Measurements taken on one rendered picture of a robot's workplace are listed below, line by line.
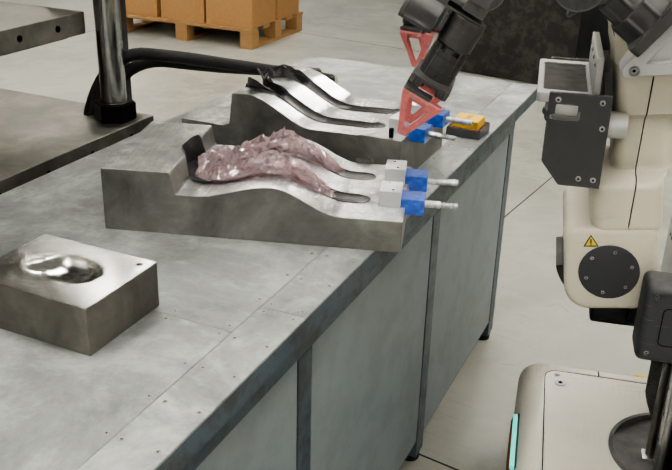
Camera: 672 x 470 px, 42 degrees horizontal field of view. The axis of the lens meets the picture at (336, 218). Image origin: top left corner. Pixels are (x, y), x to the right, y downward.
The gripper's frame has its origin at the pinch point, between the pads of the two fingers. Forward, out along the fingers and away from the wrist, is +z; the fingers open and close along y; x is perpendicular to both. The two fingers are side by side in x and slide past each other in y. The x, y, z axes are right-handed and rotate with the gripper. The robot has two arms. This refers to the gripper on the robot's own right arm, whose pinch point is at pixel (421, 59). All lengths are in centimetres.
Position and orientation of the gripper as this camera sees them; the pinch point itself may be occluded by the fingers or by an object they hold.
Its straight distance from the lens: 180.1
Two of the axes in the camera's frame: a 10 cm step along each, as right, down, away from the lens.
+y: -4.2, 3.5, -8.4
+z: -0.6, 9.1, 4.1
